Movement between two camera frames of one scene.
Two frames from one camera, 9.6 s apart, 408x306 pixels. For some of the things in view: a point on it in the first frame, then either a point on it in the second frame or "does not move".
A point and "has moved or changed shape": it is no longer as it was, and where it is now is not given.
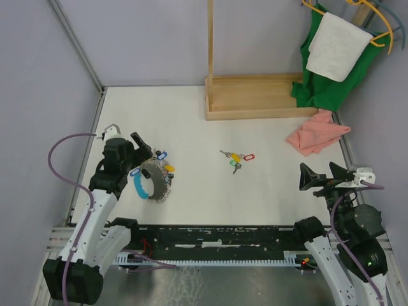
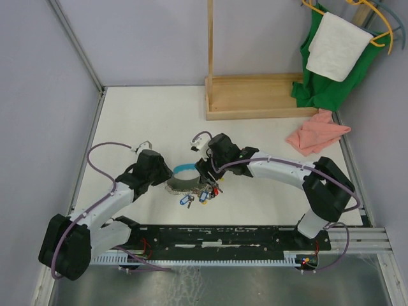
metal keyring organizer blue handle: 138,187 has moved or changed shape
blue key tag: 160,156 → 184,200
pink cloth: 320,131 does not move
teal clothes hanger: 377,32 does not move
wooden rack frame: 252,96 does not move
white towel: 336,47 does not move
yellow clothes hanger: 372,41 does not move
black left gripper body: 132,157 → 160,174
